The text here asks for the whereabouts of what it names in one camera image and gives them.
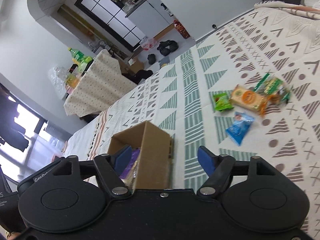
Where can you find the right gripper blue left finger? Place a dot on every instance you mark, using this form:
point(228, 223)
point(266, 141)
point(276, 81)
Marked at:
point(121, 159)

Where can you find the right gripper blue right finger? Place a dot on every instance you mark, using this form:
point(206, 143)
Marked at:
point(207, 160)

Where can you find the purple snack packet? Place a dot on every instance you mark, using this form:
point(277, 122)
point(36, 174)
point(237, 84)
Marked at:
point(129, 171)

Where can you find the blue snack packet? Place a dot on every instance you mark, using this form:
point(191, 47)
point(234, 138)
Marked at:
point(240, 126)

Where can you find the small green snack packet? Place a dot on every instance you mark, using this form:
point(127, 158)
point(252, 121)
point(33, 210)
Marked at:
point(222, 102)

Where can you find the orange biscuit packet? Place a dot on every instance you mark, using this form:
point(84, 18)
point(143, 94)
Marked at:
point(249, 99)

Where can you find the green cracker packet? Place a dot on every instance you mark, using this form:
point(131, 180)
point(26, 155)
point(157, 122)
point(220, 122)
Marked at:
point(274, 89)

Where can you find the operator hand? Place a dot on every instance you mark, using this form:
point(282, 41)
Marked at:
point(12, 235)

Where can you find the brown cardboard box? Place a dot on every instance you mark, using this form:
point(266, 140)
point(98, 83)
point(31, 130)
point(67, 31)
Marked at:
point(153, 166)

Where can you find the hanging dark clothes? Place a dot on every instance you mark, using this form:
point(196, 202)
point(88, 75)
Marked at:
point(11, 132)

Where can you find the table with dotted cloth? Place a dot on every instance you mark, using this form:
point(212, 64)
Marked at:
point(99, 88)

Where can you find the patterned bed blanket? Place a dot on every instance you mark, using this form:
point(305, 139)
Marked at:
point(179, 99)

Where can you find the single black slipper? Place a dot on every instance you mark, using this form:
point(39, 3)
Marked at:
point(151, 59)

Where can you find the green soda bottle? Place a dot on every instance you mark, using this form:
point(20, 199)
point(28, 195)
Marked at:
point(79, 57)

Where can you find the red white plastic bag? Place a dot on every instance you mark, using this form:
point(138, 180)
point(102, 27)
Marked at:
point(147, 43)

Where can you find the black shoes pair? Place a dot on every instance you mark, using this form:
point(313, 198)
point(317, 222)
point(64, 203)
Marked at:
point(167, 47)

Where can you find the white kitchen cabinet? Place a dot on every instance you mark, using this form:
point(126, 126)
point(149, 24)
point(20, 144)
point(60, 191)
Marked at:
point(150, 17)

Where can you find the black framed glass door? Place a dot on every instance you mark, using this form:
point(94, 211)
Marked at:
point(113, 20)

